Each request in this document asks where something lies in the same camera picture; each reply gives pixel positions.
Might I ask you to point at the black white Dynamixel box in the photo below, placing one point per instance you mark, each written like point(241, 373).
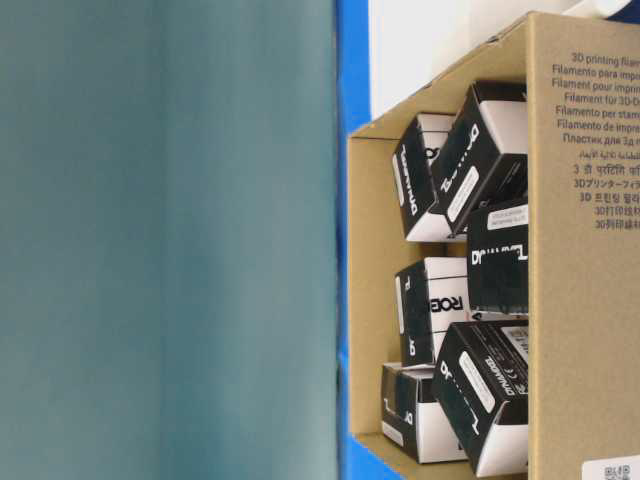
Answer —
point(430, 295)
point(484, 159)
point(481, 383)
point(497, 258)
point(412, 160)
point(413, 418)

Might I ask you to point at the brown cardboard box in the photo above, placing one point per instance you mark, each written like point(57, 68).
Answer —
point(583, 81)

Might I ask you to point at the blue table mat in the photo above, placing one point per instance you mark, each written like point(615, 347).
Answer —
point(353, 110)

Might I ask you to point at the white plastic tray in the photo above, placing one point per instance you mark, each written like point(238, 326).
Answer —
point(598, 9)

